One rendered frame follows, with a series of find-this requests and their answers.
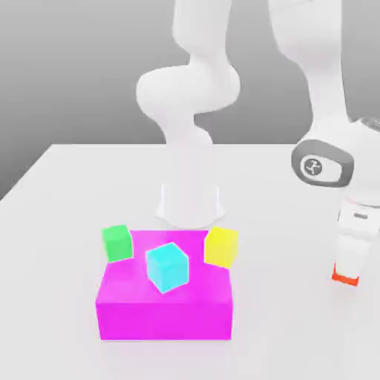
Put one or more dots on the small cyan cube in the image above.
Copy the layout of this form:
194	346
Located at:
167	267

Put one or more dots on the large magenta box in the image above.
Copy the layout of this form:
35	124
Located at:
163	320

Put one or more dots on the small green cube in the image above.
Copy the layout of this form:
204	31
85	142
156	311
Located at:
117	245

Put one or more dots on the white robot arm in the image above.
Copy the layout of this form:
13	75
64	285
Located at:
190	89

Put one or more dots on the small red cube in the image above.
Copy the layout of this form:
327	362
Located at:
344	280

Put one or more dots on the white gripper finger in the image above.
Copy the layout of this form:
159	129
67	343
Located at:
350	255

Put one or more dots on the small yellow cube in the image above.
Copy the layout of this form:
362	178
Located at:
221	248

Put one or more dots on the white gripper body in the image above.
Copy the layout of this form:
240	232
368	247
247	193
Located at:
356	225

